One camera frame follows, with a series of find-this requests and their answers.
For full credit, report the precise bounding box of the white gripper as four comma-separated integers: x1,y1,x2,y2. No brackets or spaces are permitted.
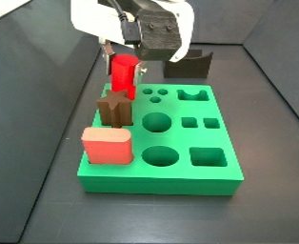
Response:
71,0,195,85

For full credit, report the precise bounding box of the black camera cable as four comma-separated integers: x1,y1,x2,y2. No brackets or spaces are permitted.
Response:
106,0,143,46

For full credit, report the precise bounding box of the brown star block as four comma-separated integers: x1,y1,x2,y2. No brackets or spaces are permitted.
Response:
96,90,134,128

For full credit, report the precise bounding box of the black curved holder stand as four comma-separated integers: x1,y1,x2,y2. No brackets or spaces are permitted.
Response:
164,50,214,78

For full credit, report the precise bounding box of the salmon rounded rectangle block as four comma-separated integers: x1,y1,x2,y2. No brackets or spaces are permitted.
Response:
82,127,134,165

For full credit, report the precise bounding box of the red hexagon prism block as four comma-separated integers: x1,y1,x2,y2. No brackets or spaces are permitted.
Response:
111,54,140,100

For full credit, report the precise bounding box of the green shape sorter board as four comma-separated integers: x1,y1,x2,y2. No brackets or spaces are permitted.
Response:
78,84,245,195

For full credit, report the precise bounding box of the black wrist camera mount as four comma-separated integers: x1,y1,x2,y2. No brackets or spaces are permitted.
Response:
135,9,182,61

